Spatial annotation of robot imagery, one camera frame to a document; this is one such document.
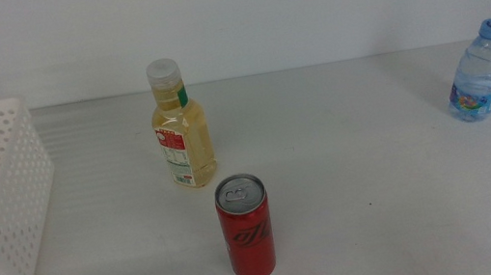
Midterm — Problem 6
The water bottle with blue cap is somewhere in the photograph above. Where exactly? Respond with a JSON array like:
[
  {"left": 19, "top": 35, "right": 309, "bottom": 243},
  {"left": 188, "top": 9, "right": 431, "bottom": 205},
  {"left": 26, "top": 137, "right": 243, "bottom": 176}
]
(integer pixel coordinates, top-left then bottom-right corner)
[{"left": 436, "top": 18, "right": 491, "bottom": 126}]

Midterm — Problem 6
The yellow tea bottle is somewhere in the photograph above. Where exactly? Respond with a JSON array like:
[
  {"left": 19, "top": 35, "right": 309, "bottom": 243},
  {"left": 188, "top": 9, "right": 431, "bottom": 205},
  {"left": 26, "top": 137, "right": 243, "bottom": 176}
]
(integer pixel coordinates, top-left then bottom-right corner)
[{"left": 142, "top": 52, "right": 221, "bottom": 194}]

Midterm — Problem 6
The red cola can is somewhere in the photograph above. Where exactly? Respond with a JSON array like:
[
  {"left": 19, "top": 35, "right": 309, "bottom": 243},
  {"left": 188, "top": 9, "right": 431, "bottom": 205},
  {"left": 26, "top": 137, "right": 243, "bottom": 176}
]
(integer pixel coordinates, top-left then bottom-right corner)
[{"left": 210, "top": 169, "right": 281, "bottom": 275}]

